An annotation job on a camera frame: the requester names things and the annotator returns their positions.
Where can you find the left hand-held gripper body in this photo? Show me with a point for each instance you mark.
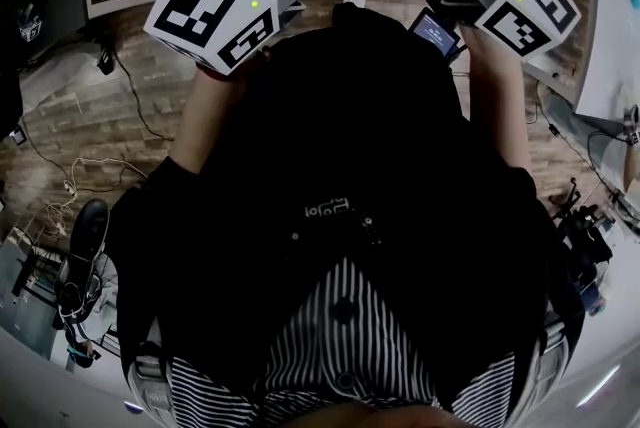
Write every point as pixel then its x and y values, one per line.
pixel 210 18

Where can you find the small spare gripper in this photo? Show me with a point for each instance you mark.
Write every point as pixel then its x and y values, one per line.
pixel 30 28

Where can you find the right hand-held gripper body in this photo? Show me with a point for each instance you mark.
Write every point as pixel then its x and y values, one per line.
pixel 530 16

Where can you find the small black display device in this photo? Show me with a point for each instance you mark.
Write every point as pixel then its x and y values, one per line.
pixel 435 33

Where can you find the person's chin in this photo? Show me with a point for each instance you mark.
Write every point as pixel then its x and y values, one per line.
pixel 385 416

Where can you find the black and white sneaker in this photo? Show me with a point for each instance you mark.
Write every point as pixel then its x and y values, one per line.
pixel 105 61

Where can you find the person's left forearm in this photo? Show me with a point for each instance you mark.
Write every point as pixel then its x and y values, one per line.
pixel 200 121

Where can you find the black office chair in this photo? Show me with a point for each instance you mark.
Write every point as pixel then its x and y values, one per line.
pixel 585 236

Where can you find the person's right forearm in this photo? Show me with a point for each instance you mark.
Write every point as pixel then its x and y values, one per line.
pixel 500 106

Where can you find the person's striped shirt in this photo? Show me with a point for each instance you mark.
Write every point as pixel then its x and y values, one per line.
pixel 350 341

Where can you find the person's black garment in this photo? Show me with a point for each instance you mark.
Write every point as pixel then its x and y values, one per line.
pixel 350 126

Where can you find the glossy black shoe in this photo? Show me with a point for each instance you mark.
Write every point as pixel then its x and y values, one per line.
pixel 90 226

